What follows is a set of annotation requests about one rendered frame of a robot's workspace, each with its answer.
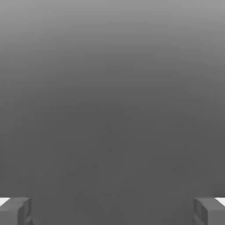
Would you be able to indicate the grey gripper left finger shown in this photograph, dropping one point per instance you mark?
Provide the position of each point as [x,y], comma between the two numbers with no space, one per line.
[12,211]

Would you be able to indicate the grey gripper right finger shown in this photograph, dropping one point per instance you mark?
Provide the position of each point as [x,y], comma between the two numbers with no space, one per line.
[211,211]

